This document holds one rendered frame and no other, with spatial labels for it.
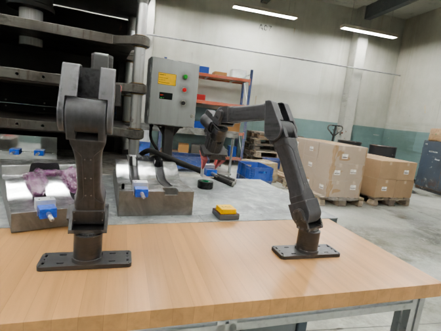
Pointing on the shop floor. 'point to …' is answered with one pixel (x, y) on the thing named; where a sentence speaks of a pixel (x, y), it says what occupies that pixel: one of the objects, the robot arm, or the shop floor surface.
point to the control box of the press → (170, 98)
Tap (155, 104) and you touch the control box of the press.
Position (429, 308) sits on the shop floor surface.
